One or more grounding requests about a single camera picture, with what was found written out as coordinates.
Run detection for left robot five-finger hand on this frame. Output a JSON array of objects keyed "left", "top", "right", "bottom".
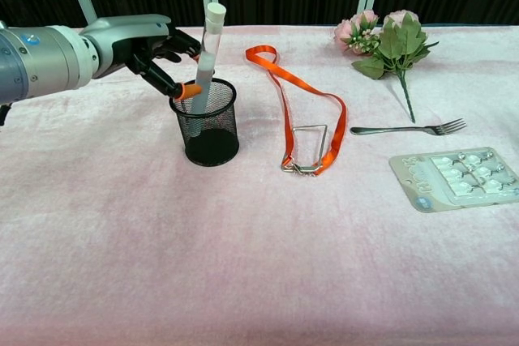
[{"left": 80, "top": 14, "right": 204, "bottom": 100}]

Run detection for clear tube with white cap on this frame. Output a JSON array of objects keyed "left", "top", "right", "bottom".
[{"left": 190, "top": 2, "right": 226, "bottom": 139}]

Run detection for black mesh cup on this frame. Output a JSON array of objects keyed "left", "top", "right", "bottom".
[{"left": 169, "top": 77, "right": 240, "bottom": 168}]

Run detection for clear badge holder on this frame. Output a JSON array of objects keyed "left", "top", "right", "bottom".
[{"left": 290, "top": 123, "right": 328, "bottom": 171}]

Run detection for pink plush table cloth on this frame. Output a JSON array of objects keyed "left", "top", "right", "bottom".
[{"left": 0, "top": 24, "right": 519, "bottom": 346}]

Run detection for pink artificial flower bouquet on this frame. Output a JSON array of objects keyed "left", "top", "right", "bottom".
[{"left": 333, "top": 9, "right": 440, "bottom": 124}]

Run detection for silver metal fork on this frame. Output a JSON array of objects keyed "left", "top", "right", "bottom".
[{"left": 350, "top": 117, "right": 467, "bottom": 136}]

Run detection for pill blister pack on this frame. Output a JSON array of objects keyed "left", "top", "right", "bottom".
[{"left": 388, "top": 147, "right": 519, "bottom": 213}]

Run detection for orange lanyard with metal clip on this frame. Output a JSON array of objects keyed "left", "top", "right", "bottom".
[{"left": 244, "top": 45, "right": 348, "bottom": 177}]

